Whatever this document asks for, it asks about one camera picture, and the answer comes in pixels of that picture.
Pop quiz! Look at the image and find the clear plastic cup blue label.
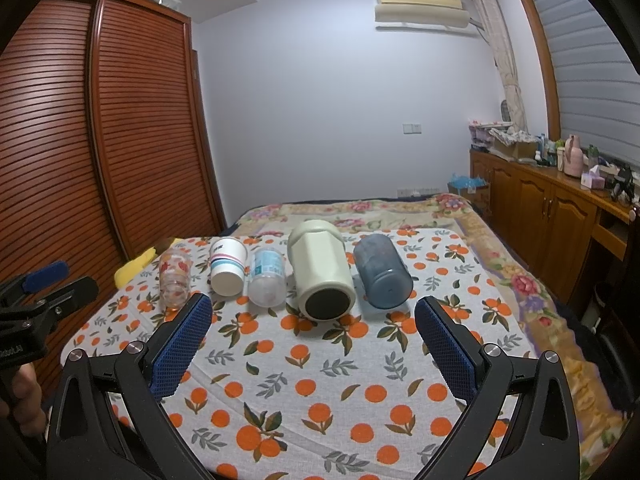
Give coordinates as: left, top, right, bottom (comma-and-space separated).
247, 248, 286, 309

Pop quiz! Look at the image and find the translucent blue plastic cup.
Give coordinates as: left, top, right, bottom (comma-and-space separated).
354, 233, 413, 310

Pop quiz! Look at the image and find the white paper cup striped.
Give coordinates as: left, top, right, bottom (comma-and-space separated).
209, 237, 248, 297

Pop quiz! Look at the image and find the cream faceted ceramic cup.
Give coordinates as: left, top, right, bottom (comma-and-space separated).
288, 220, 356, 322

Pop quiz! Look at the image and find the person's left hand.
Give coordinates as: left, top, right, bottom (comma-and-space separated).
1, 363, 47, 437

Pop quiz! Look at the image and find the floral bed blanket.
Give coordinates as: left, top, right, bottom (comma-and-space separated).
224, 193, 630, 479

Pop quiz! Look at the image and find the yellow sponge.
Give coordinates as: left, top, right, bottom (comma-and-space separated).
114, 238, 180, 289

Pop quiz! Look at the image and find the clear glass floral print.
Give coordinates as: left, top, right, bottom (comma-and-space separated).
160, 247, 192, 311

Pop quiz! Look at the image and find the orange print tablecloth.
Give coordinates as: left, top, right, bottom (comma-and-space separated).
60, 227, 539, 480

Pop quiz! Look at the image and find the brown louvered wardrobe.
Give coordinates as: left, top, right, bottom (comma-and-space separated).
0, 0, 228, 401

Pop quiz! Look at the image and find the wooden sideboard cabinet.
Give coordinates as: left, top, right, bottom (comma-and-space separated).
470, 151, 629, 304

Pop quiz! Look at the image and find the blue plastic bag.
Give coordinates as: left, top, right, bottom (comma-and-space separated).
448, 174, 488, 193

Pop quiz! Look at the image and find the pink tissue box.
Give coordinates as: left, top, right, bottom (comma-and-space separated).
580, 165, 605, 190

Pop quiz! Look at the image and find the pink thermos jug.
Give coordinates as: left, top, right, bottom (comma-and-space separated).
563, 134, 584, 178

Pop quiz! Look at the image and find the cardboard box with cloth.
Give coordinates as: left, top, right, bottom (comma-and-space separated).
488, 128, 538, 160

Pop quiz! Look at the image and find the window roller blind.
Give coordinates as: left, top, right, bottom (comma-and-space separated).
532, 0, 639, 167

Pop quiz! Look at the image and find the floral curtain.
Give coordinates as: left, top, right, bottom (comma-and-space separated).
472, 0, 527, 131

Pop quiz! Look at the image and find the white wall switch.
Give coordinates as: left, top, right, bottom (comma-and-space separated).
402, 124, 422, 134

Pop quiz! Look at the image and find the wall air conditioner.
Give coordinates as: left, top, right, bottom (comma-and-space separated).
374, 0, 471, 28

